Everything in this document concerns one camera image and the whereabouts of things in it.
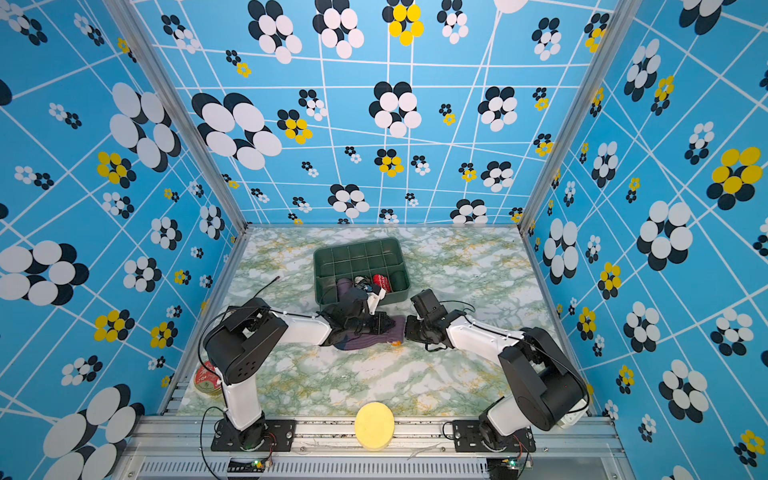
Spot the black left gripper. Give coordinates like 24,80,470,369
346,313,397,337

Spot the purple teal sock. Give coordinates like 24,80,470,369
331,315,406,351

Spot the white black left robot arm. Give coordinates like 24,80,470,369
202,288,406,433

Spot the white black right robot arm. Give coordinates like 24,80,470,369
405,289,589,449

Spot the purple rolled sock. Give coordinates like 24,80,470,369
336,278,354,300

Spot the red rolled sock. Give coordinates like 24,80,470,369
372,274,392,292

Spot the green rolled sock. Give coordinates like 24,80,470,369
389,270,410,292

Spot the green compartment tray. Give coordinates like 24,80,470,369
313,237,411,307

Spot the yellow round sponge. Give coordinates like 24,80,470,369
354,402,395,451

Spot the red patterned round object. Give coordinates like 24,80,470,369
193,361,222,397

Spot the black antenna cable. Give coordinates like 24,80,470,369
247,275,282,308

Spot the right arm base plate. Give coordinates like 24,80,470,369
449,420,536,455

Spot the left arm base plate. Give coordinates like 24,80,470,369
210,418,297,453

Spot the aluminium front rail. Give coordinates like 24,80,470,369
110,415,637,480

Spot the aluminium corner post left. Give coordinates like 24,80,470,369
104,0,247,235

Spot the aluminium corner post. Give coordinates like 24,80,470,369
104,0,247,235
519,0,642,237

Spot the aluminium corner post right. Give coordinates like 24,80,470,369
519,0,642,237

